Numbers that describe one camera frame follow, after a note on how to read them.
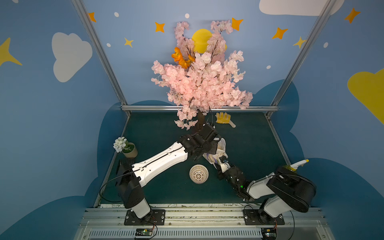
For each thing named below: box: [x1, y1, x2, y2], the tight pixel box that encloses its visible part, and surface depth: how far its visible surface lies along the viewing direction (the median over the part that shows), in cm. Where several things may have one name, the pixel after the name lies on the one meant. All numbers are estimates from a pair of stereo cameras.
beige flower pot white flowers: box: [113, 136, 138, 158], surface depth 90 cm
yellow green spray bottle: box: [283, 159, 310, 171], surface depth 78 cm
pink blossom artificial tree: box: [151, 19, 253, 131], surface depth 71 cm
